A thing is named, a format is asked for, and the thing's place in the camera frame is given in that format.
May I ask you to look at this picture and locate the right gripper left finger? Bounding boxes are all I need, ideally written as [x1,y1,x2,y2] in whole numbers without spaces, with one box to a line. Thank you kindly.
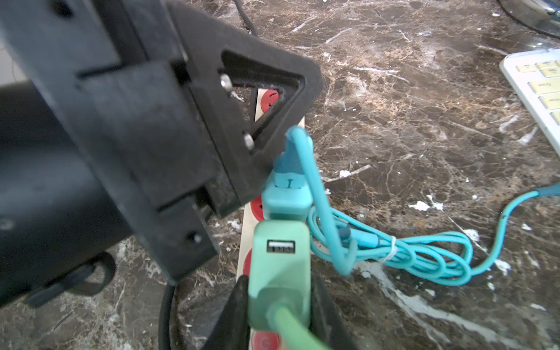
[203,275,249,350]

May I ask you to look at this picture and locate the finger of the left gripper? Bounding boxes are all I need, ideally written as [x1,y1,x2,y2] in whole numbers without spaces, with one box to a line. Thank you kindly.
[168,1,322,216]

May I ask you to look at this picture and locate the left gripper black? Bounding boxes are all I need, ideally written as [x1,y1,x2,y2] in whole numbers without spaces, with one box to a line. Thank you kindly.
[1,1,221,306]

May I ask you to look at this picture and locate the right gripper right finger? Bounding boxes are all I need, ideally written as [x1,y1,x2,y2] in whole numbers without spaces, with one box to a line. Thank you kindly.
[310,274,357,350]

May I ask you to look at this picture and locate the green USB cable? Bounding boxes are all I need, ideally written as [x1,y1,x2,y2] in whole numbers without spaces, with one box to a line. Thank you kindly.
[268,303,333,350]

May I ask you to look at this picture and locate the green USB charger adapter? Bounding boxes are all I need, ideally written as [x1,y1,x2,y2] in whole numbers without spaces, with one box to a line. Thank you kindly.
[248,220,312,332]

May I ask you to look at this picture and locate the far white keyboard yellow keys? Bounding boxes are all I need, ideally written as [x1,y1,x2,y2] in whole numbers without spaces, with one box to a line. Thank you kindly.
[500,49,559,153]

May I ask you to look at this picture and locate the teal USB charger adapter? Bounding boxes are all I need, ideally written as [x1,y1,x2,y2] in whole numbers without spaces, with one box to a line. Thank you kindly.
[261,171,313,222]

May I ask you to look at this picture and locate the chrome hook stand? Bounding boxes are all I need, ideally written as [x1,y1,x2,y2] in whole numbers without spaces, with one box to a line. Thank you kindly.
[498,0,559,39]

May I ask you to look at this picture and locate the black power strip cord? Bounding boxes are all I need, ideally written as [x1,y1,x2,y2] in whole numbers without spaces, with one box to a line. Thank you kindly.
[157,0,259,350]

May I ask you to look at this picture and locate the teal USB cable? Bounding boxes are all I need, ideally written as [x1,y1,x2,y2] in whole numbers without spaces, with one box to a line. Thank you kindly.
[273,125,560,288]

